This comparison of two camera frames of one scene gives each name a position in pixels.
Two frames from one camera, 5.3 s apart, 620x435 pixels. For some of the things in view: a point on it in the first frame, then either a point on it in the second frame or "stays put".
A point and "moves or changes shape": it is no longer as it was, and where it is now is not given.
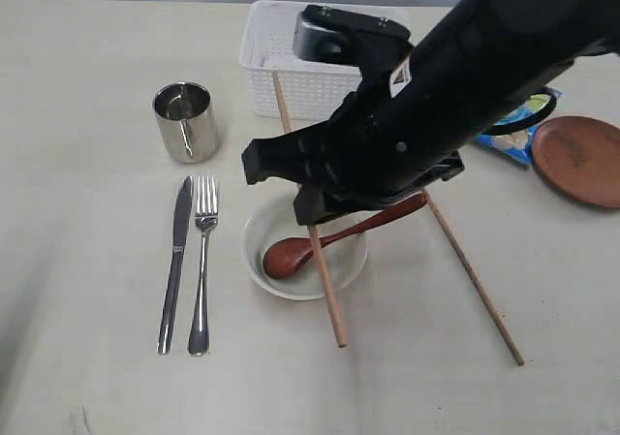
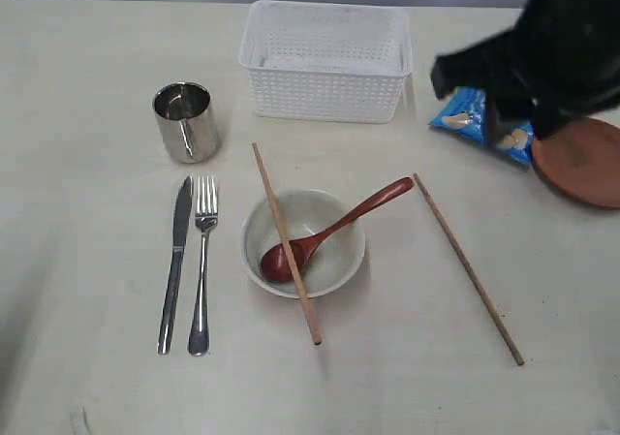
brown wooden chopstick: [322, 266] → [288, 249]
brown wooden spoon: [288, 256] moves or changes shape
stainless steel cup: [187, 122] stays put
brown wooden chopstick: [483, 297] stays put
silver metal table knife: [180, 245] stays put
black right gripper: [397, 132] → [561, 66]
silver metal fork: [200, 337] stays put
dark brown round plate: [580, 157] stays put
